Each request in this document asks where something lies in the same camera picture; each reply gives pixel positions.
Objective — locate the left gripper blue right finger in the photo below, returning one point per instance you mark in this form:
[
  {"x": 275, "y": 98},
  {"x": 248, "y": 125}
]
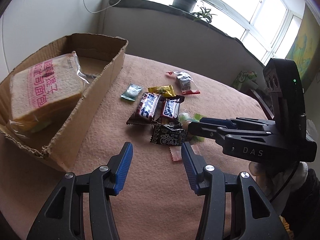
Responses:
[{"x": 193, "y": 164}]

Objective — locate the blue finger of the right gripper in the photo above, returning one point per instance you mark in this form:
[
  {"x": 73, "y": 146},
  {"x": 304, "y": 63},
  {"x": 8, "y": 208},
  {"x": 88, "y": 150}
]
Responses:
[
  {"x": 210, "y": 131},
  {"x": 219, "y": 122}
]

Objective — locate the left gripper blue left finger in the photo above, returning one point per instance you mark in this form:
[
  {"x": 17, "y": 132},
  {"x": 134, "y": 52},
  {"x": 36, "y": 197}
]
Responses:
[{"x": 123, "y": 162}]

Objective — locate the pink wafer packet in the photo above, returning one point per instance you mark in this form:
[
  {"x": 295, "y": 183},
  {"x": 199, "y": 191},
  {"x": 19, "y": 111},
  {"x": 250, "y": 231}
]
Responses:
[{"x": 176, "y": 152}]

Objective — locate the green candy clear wrapper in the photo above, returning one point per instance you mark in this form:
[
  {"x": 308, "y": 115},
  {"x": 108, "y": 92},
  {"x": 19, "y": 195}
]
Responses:
[{"x": 185, "y": 119}]

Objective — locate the black cartoon snack packet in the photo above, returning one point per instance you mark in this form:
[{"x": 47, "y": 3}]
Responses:
[{"x": 172, "y": 134}]

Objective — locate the Snickers bar English label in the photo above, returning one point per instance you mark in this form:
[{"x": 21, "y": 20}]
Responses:
[{"x": 170, "y": 109}]

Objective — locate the Snickers bar Chinese label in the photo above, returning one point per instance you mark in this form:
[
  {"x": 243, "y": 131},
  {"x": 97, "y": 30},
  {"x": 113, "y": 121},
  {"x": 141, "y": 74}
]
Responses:
[{"x": 146, "y": 110}]

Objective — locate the yellow candy packet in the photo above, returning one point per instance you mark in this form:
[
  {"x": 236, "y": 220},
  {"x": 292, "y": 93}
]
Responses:
[{"x": 165, "y": 91}]

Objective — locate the teal mint candy packet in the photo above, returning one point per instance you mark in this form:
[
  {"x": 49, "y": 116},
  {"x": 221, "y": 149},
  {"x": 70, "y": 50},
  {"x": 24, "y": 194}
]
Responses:
[{"x": 132, "y": 92}]

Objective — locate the packaged bread slices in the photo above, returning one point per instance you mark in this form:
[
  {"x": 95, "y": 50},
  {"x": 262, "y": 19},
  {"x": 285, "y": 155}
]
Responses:
[{"x": 44, "y": 92}]

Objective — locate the green snack packet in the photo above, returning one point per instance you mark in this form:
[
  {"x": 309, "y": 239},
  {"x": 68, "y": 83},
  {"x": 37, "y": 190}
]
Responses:
[{"x": 194, "y": 130}]

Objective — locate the right hand fuzzy sleeve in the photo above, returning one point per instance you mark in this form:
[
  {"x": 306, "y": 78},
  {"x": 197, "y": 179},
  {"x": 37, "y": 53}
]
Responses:
[{"x": 277, "y": 185}]

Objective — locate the green white paper bag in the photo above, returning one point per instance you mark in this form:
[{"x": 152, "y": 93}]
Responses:
[{"x": 245, "y": 80}]

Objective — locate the brown cardboard box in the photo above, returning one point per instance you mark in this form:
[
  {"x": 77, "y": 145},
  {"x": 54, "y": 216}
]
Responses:
[{"x": 101, "y": 58}]

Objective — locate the potted spider plant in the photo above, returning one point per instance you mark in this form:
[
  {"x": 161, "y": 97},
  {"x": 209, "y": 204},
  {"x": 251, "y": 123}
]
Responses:
[{"x": 188, "y": 5}]

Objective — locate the green landscape wall painting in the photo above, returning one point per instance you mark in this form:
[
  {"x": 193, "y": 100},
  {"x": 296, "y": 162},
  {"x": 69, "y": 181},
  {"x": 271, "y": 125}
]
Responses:
[{"x": 305, "y": 49}]

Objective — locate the window frame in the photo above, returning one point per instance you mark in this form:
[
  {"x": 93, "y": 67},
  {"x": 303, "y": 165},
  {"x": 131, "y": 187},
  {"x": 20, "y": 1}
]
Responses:
[{"x": 267, "y": 28}]

